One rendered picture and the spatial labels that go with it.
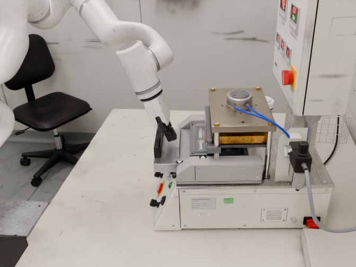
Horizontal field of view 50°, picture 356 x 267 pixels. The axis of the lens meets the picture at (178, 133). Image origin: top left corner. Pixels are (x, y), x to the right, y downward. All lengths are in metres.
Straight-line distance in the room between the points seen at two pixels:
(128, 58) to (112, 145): 0.70
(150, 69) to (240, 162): 0.37
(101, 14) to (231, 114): 0.49
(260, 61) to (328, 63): 1.77
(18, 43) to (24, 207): 0.57
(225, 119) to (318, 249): 0.45
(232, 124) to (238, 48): 1.68
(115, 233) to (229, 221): 0.36
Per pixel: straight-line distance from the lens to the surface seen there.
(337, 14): 0.98
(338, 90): 1.05
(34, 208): 1.46
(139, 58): 1.10
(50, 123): 2.65
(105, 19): 1.20
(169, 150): 1.23
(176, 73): 2.82
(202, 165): 1.10
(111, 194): 1.43
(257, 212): 1.21
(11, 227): 1.41
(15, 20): 1.32
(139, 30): 1.18
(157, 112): 1.14
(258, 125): 1.08
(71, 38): 2.96
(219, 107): 1.17
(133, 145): 1.70
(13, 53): 1.31
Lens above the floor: 1.62
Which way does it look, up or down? 30 degrees down
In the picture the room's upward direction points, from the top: 3 degrees counter-clockwise
